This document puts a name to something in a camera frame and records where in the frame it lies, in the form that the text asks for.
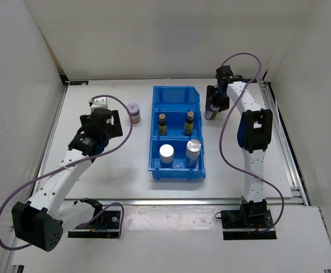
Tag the blue three-compartment plastic bin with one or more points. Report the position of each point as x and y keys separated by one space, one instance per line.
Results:
x=175 y=102

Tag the left black corner label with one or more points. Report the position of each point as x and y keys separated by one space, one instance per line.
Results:
x=78 y=83

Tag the silver-top white canister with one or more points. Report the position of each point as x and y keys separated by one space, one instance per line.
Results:
x=193 y=150
x=166 y=154

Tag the left aluminium rail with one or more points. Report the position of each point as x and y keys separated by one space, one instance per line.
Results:
x=45 y=108

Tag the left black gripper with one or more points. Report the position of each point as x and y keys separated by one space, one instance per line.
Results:
x=115 y=129

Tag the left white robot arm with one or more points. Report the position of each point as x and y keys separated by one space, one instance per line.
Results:
x=78 y=158

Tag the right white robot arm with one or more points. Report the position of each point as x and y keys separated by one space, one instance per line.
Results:
x=253 y=137

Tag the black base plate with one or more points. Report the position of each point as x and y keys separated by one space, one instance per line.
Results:
x=107 y=226
x=234 y=227

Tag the white-lid spice jar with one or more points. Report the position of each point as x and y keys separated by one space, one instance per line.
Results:
x=134 y=110
x=211 y=112

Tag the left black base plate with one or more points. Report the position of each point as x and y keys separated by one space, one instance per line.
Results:
x=107 y=226

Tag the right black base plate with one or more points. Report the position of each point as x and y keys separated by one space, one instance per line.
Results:
x=234 y=227

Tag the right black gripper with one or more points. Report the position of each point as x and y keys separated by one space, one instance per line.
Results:
x=210 y=91

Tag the small yellow-label bottle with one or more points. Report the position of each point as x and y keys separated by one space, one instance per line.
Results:
x=188 y=126
x=162 y=125

